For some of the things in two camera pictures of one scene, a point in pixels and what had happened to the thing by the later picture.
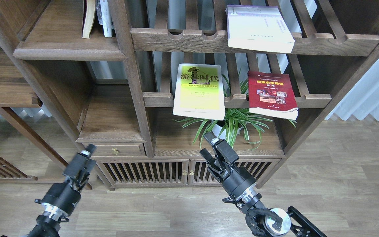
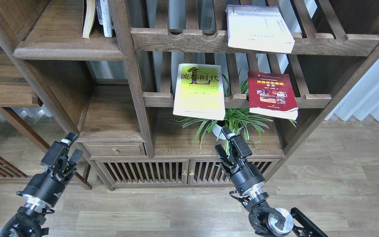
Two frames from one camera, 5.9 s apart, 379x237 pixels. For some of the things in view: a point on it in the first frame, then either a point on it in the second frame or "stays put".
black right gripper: [239, 182] -> [248, 180]
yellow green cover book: [198, 92] stays put
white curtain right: [378, 93] stays put
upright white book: [104, 17] stays put
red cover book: [271, 94] stays put
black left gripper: [60, 199] -> [41, 192]
